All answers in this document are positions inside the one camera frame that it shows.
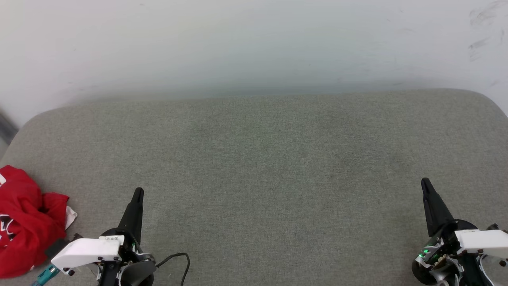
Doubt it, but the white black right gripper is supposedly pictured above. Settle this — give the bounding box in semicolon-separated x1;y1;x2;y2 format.
412;178;508;286

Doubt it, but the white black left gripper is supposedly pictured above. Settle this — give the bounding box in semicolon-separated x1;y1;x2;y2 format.
51;187;155;286

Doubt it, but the red Bulls basketball jersey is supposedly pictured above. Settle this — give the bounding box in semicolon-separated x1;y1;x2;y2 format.
0;165;78;279

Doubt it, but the grey fabric sofa seat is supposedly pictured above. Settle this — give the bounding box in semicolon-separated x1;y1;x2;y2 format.
0;88;508;286

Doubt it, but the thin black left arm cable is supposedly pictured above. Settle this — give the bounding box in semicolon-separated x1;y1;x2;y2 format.
156;252;191;286

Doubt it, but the teal left camera connector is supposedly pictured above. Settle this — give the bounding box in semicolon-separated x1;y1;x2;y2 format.
31;265;61;286

